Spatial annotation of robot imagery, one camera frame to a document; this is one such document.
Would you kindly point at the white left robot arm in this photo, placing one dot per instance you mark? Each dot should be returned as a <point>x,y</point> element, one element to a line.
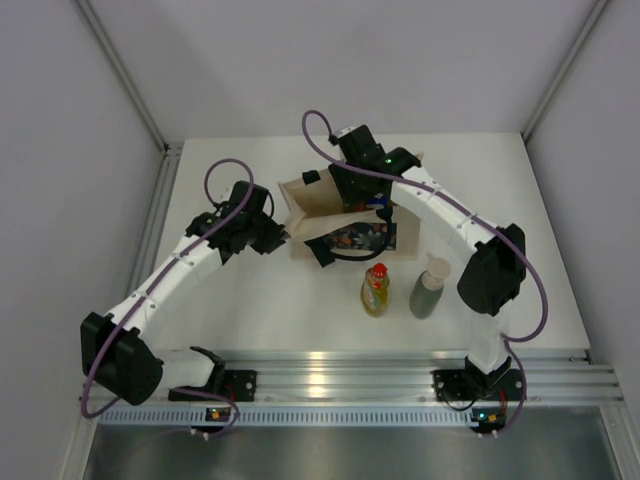
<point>116,347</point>

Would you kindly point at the blue pump bottle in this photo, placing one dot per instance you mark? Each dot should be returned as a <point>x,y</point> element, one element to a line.
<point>376,203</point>

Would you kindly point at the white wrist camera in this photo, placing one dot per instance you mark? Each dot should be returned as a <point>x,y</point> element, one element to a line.
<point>338,135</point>
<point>222,196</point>

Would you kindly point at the left aluminium frame post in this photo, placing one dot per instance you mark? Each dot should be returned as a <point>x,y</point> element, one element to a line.
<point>99,33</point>

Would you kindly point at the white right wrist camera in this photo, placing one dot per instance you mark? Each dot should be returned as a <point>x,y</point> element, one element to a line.
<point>338,135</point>

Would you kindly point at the beige canvas tote bag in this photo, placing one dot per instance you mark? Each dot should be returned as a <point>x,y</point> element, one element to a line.
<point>318,219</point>

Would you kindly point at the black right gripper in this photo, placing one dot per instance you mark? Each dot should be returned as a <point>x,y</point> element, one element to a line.
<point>351,196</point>

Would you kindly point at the aluminium frame post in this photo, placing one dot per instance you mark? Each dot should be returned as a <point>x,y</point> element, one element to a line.
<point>578,43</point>
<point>99,33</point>

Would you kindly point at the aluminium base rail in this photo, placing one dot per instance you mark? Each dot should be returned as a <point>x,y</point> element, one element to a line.
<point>358,377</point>

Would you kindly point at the right aluminium frame post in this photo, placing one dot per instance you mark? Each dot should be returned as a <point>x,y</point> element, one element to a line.
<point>578,43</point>

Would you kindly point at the white slotted cable duct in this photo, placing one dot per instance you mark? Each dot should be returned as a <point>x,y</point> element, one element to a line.
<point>259,416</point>

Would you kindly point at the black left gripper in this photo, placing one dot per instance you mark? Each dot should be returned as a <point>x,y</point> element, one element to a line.
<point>275,236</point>

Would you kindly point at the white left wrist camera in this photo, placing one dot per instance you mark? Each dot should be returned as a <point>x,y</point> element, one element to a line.
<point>222,196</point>

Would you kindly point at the green pump bottle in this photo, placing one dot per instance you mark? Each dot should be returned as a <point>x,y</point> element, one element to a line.
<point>429,287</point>

